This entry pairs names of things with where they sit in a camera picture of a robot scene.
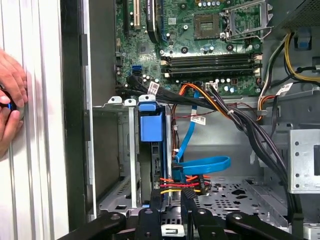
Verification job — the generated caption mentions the grey metal drive cage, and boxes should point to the grey metal drive cage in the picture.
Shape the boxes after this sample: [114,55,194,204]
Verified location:
[287,128,320,195]

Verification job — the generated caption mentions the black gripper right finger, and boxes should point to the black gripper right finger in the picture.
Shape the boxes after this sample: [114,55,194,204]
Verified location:
[182,189,301,240]

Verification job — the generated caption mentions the hard disk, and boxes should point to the hard disk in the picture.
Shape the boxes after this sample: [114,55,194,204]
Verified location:
[137,94,175,210]

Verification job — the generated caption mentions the black expansion slot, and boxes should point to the black expansion slot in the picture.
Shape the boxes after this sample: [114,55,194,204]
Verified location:
[123,0,131,39]

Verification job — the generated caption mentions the wire locking lever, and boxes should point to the wire locking lever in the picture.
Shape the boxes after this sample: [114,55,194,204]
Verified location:
[225,24,274,42]

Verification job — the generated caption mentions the blue plastic clip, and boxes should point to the blue plastic clip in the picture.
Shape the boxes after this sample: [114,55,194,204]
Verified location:
[294,27,312,50]

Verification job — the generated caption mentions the black graphics card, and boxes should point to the black graphics card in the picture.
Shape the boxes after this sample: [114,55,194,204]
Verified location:
[145,0,163,45]

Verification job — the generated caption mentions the metal socket cover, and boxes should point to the metal socket cover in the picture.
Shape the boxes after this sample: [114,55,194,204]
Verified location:
[223,0,274,42]

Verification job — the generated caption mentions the grey power supply unit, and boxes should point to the grey power supply unit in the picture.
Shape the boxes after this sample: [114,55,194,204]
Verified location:
[273,0,320,32]

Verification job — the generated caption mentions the person's hand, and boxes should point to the person's hand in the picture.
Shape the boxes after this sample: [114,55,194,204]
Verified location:
[0,47,29,159]

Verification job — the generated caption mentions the grey metal disk bay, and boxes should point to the grey metal disk bay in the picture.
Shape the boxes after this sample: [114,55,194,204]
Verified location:
[92,94,176,218]

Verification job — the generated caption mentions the green motherboard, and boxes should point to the green motherboard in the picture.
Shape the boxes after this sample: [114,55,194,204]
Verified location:
[114,0,264,98]

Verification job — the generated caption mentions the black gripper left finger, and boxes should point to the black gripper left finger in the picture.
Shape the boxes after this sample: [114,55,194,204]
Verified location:
[53,189,164,240]

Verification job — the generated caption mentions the blue data wire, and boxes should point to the blue data wire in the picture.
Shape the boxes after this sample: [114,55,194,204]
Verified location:
[171,88,231,181]

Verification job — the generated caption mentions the white expansion slot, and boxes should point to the white expansion slot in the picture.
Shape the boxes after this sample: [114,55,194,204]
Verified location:
[133,0,141,31]

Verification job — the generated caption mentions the round black tool blue ring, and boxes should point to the round black tool blue ring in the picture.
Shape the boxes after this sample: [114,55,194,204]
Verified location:
[0,84,19,111]

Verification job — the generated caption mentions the black RAM slot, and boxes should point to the black RAM slot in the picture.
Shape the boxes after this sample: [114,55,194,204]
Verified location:
[161,60,263,67]
[161,65,263,73]
[160,54,263,63]
[162,69,263,78]

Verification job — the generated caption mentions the yellow and black wire bundle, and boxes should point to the yellow and black wire bundle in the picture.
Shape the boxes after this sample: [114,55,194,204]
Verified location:
[257,31,320,123]

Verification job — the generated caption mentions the multicolour disk power wire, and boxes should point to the multicolour disk power wire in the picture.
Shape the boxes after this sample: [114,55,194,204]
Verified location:
[158,174,212,197]

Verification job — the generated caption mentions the CPU socket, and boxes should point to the CPU socket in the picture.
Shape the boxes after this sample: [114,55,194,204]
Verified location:
[193,12,222,41]

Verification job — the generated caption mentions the orange flat wire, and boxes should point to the orange flat wire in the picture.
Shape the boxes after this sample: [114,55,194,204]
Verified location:
[179,83,227,114]

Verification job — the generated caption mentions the black open PC case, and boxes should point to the black open PC case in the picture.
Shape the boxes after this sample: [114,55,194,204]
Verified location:
[59,0,320,240]

